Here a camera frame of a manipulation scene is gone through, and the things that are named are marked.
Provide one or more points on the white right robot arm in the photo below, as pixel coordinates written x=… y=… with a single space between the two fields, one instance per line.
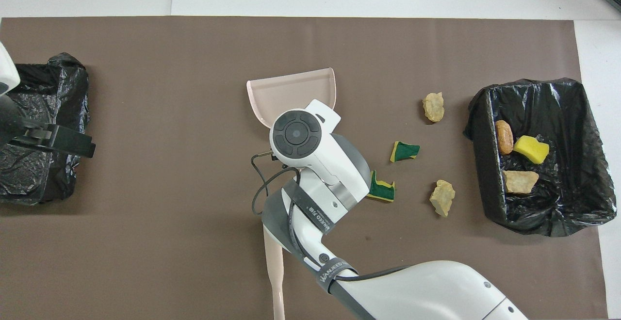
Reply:
x=427 y=296

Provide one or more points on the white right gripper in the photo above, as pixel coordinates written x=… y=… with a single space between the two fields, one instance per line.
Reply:
x=327 y=115

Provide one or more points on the brown oval cork sponge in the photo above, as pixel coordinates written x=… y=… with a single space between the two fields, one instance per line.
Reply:
x=504 y=137

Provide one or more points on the beige hand brush black bristles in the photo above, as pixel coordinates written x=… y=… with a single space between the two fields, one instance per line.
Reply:
x=274 y=266

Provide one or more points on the beige foam chunk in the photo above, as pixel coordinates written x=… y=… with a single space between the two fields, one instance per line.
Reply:
x=520 y=181
x=442 y=198
x=433 y=107

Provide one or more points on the brown paper table mat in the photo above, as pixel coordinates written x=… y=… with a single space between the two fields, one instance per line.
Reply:
x=170 y=68

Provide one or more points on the green yellow notched sponge piece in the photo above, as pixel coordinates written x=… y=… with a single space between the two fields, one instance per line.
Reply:
x=384 y=191

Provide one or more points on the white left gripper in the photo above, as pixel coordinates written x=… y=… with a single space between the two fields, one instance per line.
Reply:
x=9 y=114

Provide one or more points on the black bag lined bin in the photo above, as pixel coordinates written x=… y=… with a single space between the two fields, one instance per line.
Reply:
x=577 y=131
x=48 y=179

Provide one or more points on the beige plastic dustpan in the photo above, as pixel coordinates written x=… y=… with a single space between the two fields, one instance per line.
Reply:
x=286 y=92

